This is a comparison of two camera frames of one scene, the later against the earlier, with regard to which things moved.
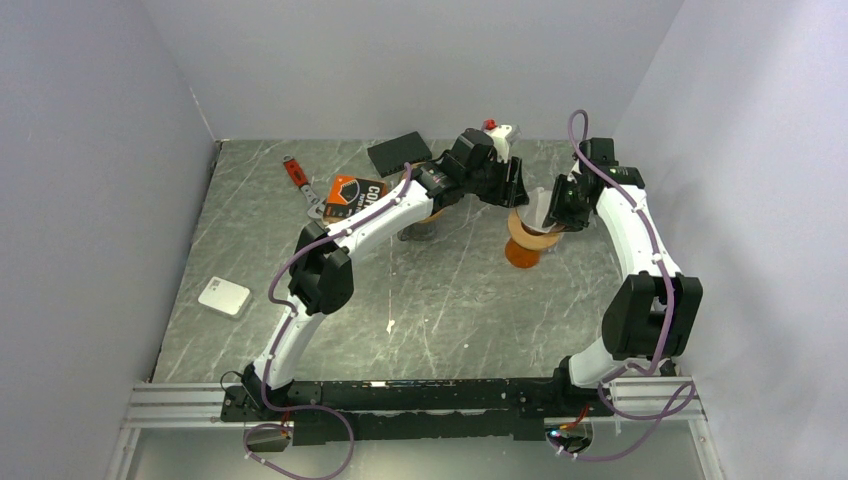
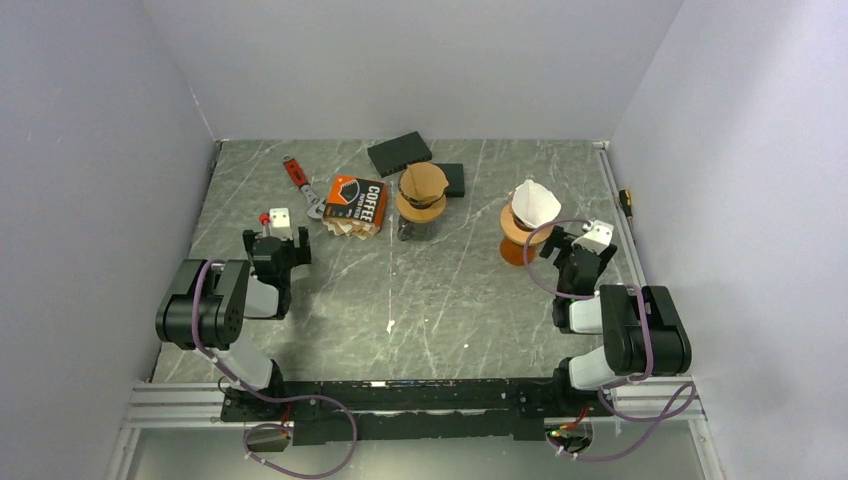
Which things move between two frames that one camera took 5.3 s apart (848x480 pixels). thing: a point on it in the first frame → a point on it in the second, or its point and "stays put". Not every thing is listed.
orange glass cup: x=521 y=257 stays put
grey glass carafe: x=418 y=231 stays put
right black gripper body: x=579 y=208 → x=560 y=259
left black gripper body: x=490 y=185 → x=295 y=255
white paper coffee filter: x=533 y=215 stays put
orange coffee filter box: x=346 y=194 stays put
